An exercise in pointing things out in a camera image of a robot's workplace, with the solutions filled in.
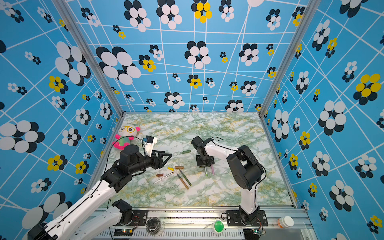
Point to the brown gel pen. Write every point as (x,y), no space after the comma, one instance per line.
(182,181)

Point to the green push button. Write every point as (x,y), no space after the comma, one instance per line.
(218,227)

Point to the green gel pen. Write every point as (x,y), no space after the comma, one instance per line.
(185,177)

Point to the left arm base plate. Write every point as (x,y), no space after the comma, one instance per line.
(135,217)

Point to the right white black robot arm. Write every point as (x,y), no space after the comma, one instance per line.
(247,171)

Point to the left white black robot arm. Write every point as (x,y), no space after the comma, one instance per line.
(74,223)

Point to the white pen brown tip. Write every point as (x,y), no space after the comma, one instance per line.
(163,178)

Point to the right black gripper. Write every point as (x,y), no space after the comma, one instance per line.
(211,162)

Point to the white pink plush toy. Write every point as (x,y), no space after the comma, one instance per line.
(125,135)

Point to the white orange bottle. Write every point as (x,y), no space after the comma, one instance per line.
(285,222)

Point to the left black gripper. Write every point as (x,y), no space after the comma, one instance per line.
(160,164)

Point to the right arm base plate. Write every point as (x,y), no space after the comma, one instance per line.
(239,218)

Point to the aluminium front frame rail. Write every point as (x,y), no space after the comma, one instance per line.
(196,217)

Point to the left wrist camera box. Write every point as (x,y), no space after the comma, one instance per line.
(149,142)

